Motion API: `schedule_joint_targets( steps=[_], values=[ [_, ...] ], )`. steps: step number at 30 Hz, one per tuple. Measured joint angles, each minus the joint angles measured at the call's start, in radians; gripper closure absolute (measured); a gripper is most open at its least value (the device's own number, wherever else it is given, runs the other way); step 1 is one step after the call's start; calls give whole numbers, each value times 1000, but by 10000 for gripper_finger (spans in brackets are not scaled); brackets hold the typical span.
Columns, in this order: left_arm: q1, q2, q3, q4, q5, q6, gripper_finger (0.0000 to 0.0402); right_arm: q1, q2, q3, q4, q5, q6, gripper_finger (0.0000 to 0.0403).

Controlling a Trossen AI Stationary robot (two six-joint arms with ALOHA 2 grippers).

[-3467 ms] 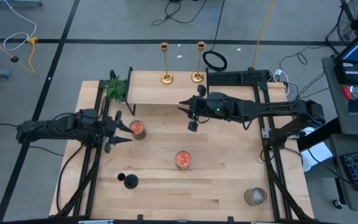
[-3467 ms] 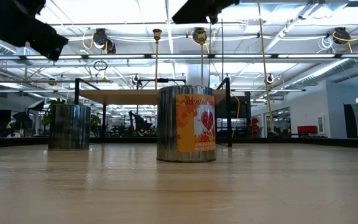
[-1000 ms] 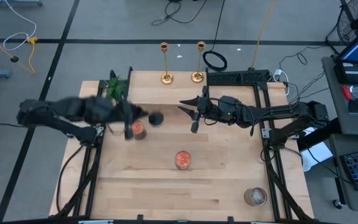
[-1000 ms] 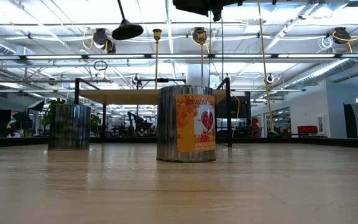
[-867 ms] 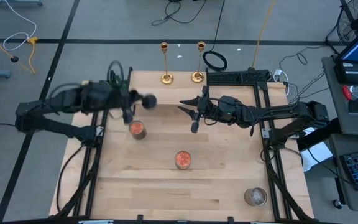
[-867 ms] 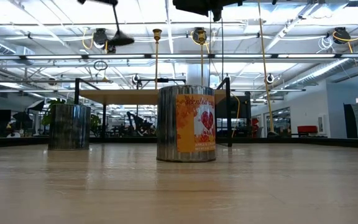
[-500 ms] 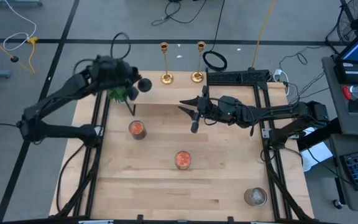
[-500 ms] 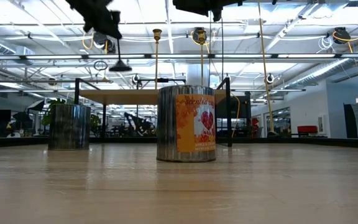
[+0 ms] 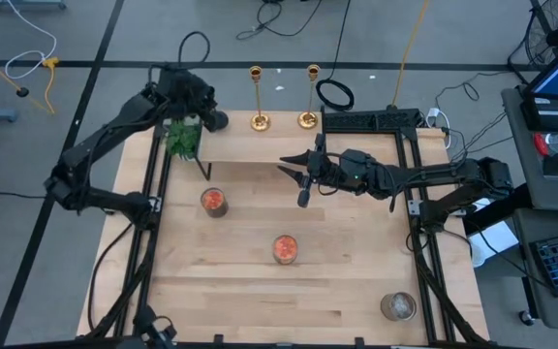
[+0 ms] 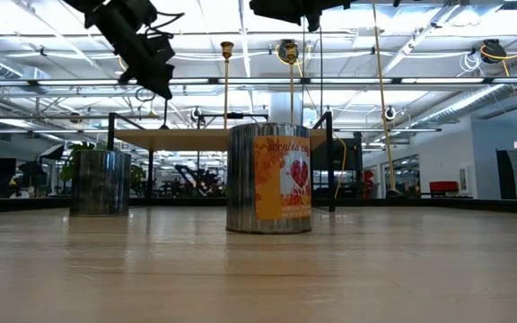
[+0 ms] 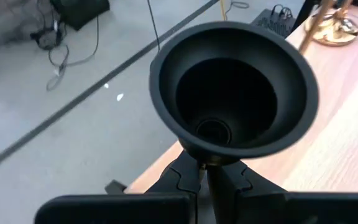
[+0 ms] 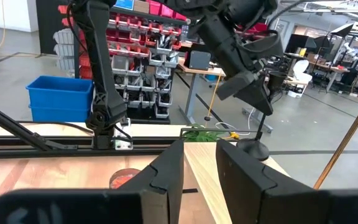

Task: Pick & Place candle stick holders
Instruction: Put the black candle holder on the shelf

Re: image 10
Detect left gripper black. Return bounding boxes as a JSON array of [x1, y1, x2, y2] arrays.
[[95, 15, 177, 100]]

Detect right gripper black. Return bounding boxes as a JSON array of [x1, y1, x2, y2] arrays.
[[249, 0, 359, 33]]

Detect black candlestick holder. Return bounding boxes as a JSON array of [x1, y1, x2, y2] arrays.
[[158, 98, 172, 132]]

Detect gold candlestick holder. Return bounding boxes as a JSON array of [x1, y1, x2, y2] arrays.
[[220, 40, 235, 131], [284, 40, 299, 127]]

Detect orange candle plain glass jar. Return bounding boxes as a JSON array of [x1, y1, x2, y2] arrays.
[[69, 149, 133, 218]]

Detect orange candle jar with label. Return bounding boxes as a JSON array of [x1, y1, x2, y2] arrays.
[[225, 122, 314, 236]]

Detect wooden shelf riser black legs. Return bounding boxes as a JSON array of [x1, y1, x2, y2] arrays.
[[107, 111, 337, 213]]

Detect green artificial plant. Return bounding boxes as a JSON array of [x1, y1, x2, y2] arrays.
[[59, 142, 148, 198]]

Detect black background monitor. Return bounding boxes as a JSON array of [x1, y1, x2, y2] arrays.
[[311, 132, 364, 198]]

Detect red seat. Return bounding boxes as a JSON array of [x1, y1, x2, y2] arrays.
[[428, 180, 460, 197]]

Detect yellow hanging cord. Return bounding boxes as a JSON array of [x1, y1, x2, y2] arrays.
[[372, 0, 406, 198]]

